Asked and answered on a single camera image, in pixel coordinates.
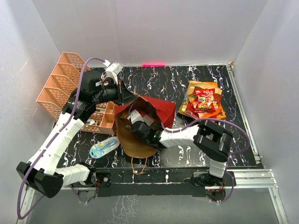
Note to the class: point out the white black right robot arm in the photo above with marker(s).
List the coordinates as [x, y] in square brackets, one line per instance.
[213, 140]

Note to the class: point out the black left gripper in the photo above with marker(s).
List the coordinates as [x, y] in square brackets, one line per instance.
[127, 96]

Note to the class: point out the red skittles candy bag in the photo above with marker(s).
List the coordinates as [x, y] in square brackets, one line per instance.
[205, 100]

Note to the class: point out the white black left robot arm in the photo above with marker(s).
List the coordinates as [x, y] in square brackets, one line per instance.
[41, 172]

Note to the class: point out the orange candy bag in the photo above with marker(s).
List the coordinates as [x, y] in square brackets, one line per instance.
[191, 111]

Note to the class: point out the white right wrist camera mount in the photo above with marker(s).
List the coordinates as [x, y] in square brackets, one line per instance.
[135, 116]

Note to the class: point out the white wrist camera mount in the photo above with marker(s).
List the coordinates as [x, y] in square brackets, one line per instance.
[112, 70]
[135, 116]

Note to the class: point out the red doritos chip bag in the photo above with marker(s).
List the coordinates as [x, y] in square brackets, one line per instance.
[203, 103]

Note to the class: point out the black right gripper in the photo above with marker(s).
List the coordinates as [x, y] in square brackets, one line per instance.
[145, 123]

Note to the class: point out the peach plastic file organizer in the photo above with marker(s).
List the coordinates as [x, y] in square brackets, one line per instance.
[62, 81]

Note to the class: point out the gold teal kettle chips bag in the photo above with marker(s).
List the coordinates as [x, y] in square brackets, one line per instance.
[183, 106]

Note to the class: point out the pink tape strip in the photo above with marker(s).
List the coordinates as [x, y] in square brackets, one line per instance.
[153, 64]

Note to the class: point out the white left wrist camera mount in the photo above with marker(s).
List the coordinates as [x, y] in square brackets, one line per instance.
[112, 70]

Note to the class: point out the blue white packaged item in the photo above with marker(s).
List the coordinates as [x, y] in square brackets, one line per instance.
[104, 147]

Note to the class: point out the yellow candy pack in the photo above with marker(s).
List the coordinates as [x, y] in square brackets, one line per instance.
[125, 116]

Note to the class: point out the red brown paper bag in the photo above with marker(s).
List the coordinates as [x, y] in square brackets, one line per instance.
[139, 140]

